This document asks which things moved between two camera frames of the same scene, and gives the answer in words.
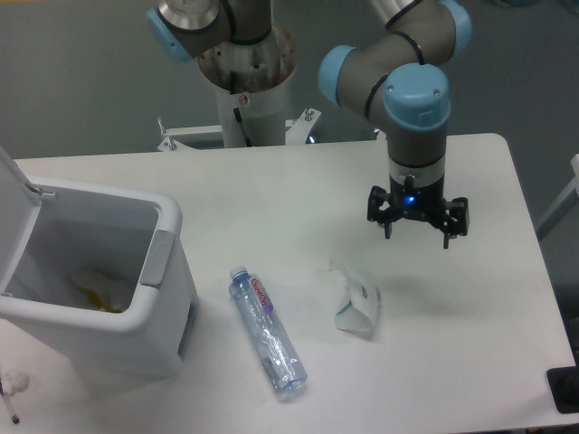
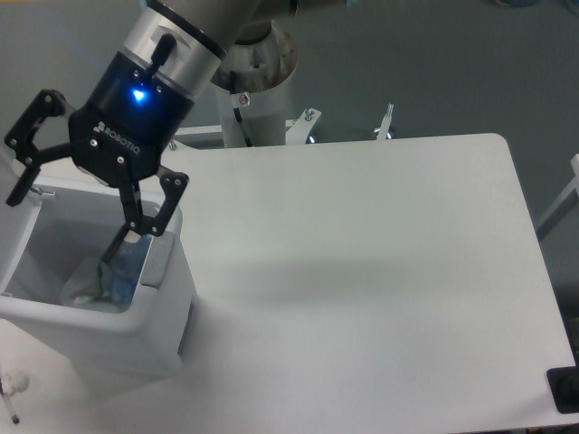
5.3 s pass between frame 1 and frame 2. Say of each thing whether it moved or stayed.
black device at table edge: stayed
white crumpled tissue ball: stayed
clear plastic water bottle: moved
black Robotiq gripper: moved
